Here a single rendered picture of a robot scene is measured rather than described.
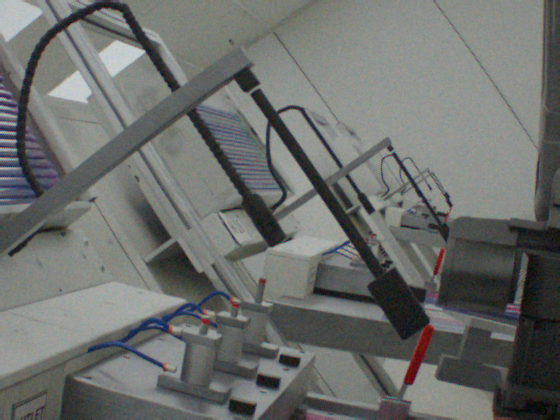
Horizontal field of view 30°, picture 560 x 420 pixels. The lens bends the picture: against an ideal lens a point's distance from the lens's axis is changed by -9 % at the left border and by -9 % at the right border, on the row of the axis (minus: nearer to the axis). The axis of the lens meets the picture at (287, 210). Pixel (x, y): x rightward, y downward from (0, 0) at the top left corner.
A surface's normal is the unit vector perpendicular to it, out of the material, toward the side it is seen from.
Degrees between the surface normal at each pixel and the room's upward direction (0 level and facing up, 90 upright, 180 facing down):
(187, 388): 90
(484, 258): 68
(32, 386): 136
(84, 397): 90
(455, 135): 90
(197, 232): 90
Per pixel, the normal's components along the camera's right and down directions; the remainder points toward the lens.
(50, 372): 0.97, 0.20
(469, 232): -0.15, -0.26
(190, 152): -0.15, 0.02
